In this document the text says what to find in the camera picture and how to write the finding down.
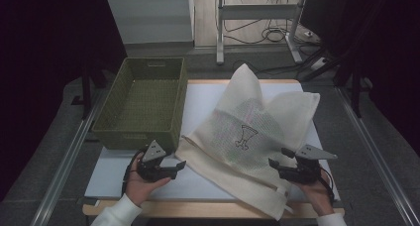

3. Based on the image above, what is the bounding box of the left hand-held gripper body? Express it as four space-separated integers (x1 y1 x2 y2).
136 140 173 183

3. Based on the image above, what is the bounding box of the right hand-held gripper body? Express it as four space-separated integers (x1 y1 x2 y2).
278 144 339 185

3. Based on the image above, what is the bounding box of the white mesh laundry bag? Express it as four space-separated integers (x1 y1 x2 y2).
174 62 322 222

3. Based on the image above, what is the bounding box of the green woven basket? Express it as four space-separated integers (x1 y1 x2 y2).
91 56 189 152

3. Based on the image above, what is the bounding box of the person's left hand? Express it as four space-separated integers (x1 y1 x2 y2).
124 152 172 208

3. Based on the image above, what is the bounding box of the person's right hand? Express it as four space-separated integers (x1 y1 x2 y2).
296 169 335 217

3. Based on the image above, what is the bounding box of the white table mat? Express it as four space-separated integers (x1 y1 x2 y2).
84 82 342 202

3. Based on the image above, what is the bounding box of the black stand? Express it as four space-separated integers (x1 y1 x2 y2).
70 62 111 120
332 62 374 119

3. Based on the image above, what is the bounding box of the white power strip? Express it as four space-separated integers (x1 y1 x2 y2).
309 56 329 71

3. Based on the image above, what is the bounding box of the dark curtain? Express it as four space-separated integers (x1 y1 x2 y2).
301 0 420 161
0 0 127 202

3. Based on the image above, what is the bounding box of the white cabinet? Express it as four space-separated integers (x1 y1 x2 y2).
105 0 196 57

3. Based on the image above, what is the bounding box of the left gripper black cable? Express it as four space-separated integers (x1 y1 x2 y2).
121 148 147 196

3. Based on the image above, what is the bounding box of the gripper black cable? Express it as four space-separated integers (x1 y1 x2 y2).
121 148 147 196
318 168 337 204

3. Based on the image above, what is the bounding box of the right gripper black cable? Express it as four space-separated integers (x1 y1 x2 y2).
318 168 337 204

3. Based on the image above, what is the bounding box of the aluminium rail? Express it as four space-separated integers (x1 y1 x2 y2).
334 84 420 226
29 86 111 226

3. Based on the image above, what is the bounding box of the black floor cable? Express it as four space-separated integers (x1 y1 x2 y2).
223 18 300 46
232 47 329 79

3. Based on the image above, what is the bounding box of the white metal stand frame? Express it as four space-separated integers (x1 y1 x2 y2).
215 0 309 66

